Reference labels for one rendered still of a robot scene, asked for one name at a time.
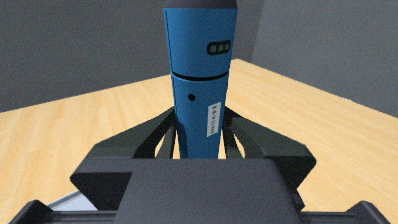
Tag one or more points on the grey rectangular tray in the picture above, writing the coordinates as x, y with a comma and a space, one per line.
71, 202

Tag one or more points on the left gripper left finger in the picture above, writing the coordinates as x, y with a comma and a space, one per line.
141, 140

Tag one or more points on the blue electric screwdriver barrel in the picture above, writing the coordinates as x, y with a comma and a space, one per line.
200, 36

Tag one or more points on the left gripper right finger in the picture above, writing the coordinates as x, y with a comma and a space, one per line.
294, 159

